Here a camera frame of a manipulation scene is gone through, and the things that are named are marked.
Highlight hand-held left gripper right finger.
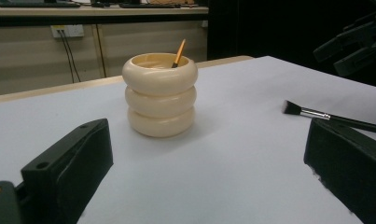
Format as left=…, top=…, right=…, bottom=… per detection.
left=303, top=118, right=376, bottom=224

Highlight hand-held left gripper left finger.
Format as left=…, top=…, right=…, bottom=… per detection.
left=21, top=118, right=114, bottom=224

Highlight black makeup brush silver ferrule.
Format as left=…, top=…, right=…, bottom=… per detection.
left=281, top=99, right=376, bottom=134

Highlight cream ringed brush holder cup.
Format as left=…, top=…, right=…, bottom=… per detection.
left=121, top=52, right=199, bottom=139

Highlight thin brush with yellow end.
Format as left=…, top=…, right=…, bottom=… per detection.
left=171, top=38, right=187, bottom=69

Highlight white table mat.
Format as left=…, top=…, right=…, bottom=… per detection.
left=0, top=55, right=376, bottom=224

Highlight long beige desk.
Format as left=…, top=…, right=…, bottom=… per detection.
left=0, top=0, right=209, bottom=97

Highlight black keyboard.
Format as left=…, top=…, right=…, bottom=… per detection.
left=0, top=1, right=81, bottom=8
left=118, top=3, right=182, bottom=9

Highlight black power cable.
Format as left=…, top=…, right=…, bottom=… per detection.
left=63, top=30, right=82, bottom=83
left=58, top=30, right=76, bottom=84

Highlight white wall socket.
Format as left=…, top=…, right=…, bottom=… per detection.
left=49, top=24, right=85, bottom=39

